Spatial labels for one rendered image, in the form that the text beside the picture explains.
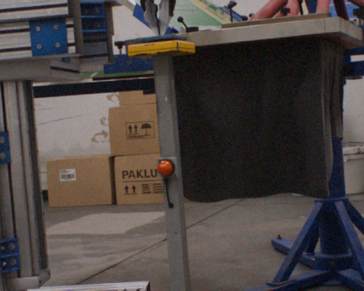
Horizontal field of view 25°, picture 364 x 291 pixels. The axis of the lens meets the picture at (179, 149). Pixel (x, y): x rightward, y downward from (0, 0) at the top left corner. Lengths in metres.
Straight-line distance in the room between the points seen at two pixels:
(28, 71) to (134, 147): 4.80
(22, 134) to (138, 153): 4.64
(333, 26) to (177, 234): 0.65
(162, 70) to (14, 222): 0.62
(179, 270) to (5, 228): 0.53
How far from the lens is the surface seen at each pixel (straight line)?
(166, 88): 1.98
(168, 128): 1.98
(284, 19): 2.68
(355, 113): 6.83
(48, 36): 1.99
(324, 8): 3.25
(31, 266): 2.27
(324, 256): 3.55
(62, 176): 7.15
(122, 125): 6.90
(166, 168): 1.95
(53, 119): 7.71
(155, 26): 2.00
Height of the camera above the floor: 0.79
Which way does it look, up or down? 3 degrees down
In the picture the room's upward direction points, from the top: 4 degrees counter-clockwise
